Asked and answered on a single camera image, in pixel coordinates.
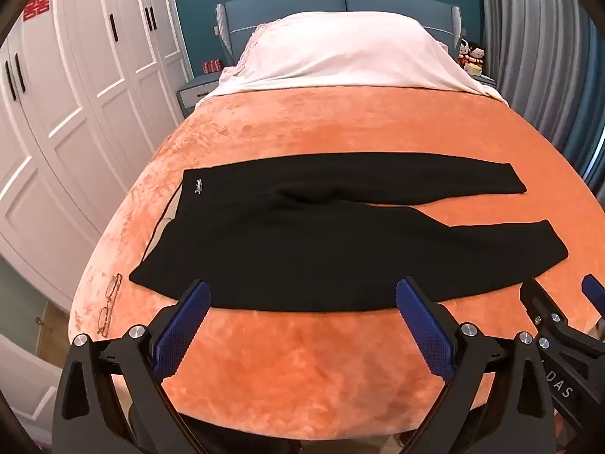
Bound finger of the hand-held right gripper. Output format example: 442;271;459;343
582;274;605;317
520;278;568;329

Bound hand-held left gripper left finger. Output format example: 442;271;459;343
52;280;211;454

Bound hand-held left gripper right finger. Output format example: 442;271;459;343
396;278;563;454

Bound black pants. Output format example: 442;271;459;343
129;152;569;314

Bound thin-framed eyeglasses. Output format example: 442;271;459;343
97;274;124;336

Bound orange plush blanket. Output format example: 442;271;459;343
68;86;605;436

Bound grey-blue curtain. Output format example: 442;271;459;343
477;0;605;190

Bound white panelled wardrobe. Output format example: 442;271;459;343
0;0;192;315

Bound white bed cover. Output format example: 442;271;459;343
196;12;511;107

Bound blue padded headboard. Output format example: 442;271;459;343
215;0;466;69

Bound red paper cutout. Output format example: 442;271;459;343
23;0;52;22

